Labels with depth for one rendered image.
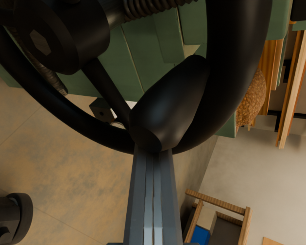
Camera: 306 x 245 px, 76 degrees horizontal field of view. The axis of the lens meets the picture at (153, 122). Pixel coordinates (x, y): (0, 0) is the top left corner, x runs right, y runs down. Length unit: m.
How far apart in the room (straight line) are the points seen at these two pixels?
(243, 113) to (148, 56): 0.20
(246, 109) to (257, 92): 0.04
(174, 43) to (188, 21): 0.03
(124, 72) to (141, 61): 0.06
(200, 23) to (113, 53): 0.25
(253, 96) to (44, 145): 0.99
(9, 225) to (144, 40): 0.81
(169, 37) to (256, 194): 3.54
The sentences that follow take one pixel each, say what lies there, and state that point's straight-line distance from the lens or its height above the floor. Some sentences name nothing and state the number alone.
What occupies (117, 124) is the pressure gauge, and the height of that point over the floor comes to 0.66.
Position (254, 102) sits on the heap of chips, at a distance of 0.40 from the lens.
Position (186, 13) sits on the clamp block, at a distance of 0.21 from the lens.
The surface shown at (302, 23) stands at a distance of 0.63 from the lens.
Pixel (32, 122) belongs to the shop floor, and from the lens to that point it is 1.09.
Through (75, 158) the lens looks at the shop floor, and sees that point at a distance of 1.26.
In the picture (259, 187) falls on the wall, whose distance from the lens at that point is 3.74.
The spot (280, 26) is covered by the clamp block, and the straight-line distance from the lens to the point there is 0.20.
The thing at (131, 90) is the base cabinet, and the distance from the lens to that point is 0.45.
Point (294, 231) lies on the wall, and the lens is 3.59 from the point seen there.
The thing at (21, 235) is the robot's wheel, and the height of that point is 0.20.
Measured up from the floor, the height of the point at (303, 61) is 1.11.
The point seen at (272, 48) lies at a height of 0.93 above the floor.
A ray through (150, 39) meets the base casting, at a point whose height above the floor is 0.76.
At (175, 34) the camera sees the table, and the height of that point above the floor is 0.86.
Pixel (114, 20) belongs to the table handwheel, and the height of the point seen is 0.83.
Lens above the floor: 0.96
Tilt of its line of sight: 32 degrees down
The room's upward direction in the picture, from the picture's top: 100 degrees clockwise
